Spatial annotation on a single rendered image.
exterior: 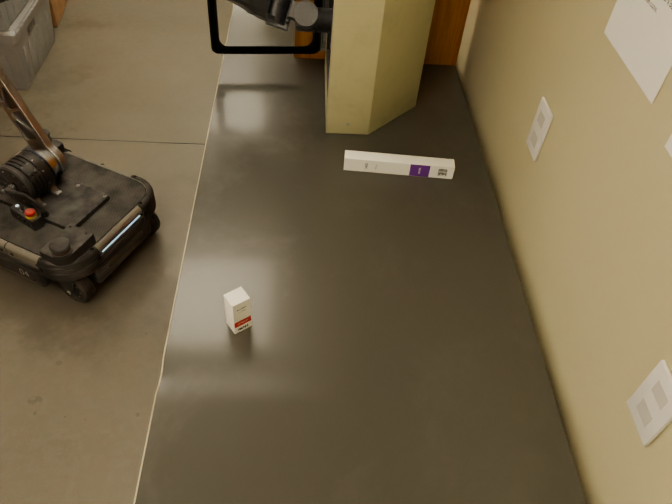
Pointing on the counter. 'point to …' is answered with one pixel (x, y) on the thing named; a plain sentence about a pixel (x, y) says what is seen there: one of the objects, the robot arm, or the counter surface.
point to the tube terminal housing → (375, 62)
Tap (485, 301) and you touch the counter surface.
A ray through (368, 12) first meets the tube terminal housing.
